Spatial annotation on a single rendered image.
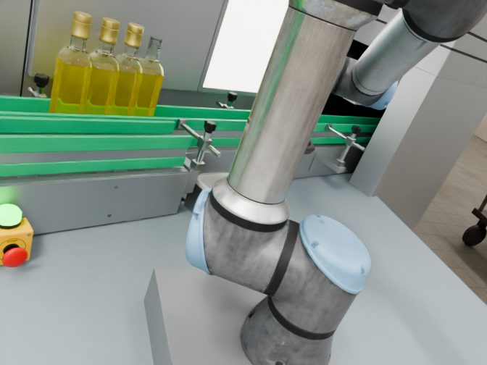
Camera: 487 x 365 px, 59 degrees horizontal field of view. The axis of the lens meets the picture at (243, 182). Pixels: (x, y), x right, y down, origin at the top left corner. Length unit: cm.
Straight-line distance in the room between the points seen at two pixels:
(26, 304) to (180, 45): 75
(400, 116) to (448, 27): 111
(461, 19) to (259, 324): 49
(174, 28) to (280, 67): 72
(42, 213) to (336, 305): 59
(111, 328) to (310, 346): 34
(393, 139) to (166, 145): 94
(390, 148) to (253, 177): 117
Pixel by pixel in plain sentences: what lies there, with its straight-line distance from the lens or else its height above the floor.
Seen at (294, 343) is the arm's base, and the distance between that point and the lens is 68.
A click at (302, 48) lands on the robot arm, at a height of 129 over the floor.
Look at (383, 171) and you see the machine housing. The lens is 170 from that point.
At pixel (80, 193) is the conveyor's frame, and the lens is 94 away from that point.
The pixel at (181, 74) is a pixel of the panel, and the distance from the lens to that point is 127.
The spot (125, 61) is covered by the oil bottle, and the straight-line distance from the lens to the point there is 100.
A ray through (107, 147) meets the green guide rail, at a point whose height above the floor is 94.
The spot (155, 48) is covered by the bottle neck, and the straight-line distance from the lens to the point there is 103.
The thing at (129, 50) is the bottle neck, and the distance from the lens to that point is 101.
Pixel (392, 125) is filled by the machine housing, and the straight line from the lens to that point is 168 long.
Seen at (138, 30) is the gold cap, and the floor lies 115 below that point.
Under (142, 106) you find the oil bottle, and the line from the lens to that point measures 106.
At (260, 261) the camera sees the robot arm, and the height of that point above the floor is 101.
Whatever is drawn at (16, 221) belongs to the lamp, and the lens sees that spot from 86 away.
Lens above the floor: 135
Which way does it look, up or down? 25 degrees down
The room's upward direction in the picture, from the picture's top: 21 degrees clockwise
